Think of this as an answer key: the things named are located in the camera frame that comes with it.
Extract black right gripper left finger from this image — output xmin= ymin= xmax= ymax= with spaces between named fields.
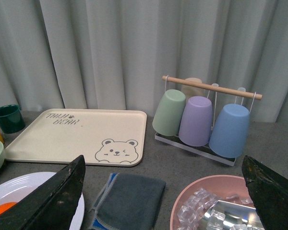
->
xmin=0 ymin=155 xmax=85 ymax=230

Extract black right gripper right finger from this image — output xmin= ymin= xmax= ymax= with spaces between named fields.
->
xmin=241 ymin=156 xmax=288 ymax=230

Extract white ridged plate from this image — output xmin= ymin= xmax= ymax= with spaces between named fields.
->
xmin=0 ymin=172 xmax=85 ymax=230

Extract orange mandarin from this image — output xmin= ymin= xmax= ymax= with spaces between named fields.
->
xmin=0 ymin=202 xmax=17 ymax=215

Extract metal ice scoop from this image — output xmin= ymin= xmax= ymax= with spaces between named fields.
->
xmin=198 ymin=201 xmax=264 ymax=230

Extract pink bowl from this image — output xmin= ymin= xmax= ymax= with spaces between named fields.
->
xmin=170 ymin=175 xmax=249 ymax=230

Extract grey blue cleaning cloth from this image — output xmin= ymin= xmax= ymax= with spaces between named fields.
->
xmin=91 ymin=172 xmax=166 ymax=230

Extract blue plastic cup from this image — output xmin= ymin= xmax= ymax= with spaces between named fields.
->
xmin=209 ymin=103 xmax=250 ymax=158

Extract clear fake ice cubes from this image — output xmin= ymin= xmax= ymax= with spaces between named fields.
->
xmin=177 ymin=188 xmax=252 ymax=230

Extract white cup holder rack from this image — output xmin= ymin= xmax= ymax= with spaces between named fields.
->
xmin=154 ymin=75 xmax=263 ymax=167

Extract cream bear tray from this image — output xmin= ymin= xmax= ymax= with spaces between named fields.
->
xmin=5 ymin=109 xmax=147 ymax=167

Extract dark green enamel mug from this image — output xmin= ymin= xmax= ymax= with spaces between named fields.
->
xmin=0 ymin=104 xmax=25 ymax=134

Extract purple plastic cup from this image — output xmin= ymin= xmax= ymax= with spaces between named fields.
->
xmin=179 ymin=96 xmax=212 ymax=147

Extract green plastic cup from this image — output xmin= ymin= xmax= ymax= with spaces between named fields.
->
xmin=152 ymin=89 xmax=186 ymax=136

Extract beige plastic cup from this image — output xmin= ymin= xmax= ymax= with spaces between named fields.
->
xmin=180 ymin=78 xmax=204 ymax=103

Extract grey curtain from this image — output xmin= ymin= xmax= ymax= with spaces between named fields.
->
xmin=0 ymin=0 xmax=288 ymax=124

